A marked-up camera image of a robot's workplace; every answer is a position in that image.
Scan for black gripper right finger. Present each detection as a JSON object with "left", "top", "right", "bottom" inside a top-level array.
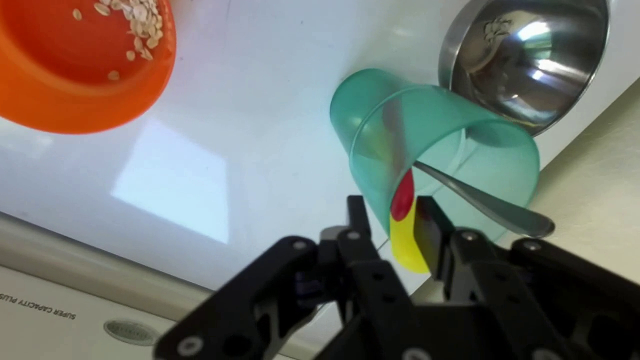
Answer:
[{"left": 414, "top": 194, "right": 640, "bottom": 360}]

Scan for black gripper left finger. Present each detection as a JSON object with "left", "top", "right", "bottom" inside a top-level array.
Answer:
[{"left": 154, "top": 194, "right": 428, "bottom": 360}]

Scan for pink plastic spoon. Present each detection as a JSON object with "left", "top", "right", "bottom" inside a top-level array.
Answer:
[{"left": 390, "top": 168, "right": 417, "bottom": 222}]

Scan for yellow plastic spoon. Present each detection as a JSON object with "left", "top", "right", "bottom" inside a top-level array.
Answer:
[{"left": 387, "top": 198, "right": 431, "bottom": 276}]

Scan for grey metal spoon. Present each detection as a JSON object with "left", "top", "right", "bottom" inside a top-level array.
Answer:
[{"left": 410, "top": 158, "right": 558, "bottom": 239}]

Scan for stainless steel bowl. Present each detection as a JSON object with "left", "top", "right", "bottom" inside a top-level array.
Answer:
[{"left": 438, "top": 0, "right": 611, "bottom": 135}]

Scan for orange plastic bowl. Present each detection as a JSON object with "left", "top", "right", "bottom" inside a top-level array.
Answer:
[{"left": 0, "top": 0, "right": 178, "bottom": 135}]

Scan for teal translucent plastic cup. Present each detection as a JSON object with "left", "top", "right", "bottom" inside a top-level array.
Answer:
[{"left": 327, "top": 65, "right": 542, "bottom": 243}]

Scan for white washing machine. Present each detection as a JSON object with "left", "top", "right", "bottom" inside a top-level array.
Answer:
[{"left": 0, "top": 0, "right": 640, "bottom": 360}]

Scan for oat flakes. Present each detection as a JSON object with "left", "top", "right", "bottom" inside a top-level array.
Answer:
[{"left": 67, "top": 0, "right": 166, "bottom": 64}]

